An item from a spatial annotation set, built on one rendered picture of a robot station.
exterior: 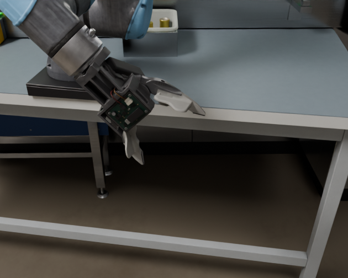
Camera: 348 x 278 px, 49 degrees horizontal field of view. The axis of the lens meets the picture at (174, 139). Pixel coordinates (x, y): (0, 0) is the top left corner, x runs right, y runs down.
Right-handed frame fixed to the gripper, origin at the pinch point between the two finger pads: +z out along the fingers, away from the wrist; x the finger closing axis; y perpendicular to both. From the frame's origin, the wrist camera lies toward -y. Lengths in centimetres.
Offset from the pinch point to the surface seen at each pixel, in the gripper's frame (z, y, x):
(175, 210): 55, -74, -51
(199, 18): 1, -85, 10
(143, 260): 49, -47, -61
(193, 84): 5.3, -38.0, 1.6
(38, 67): -26, -49, -31
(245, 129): 21.4, -29.0, 5.3
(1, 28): -44, -70, -41
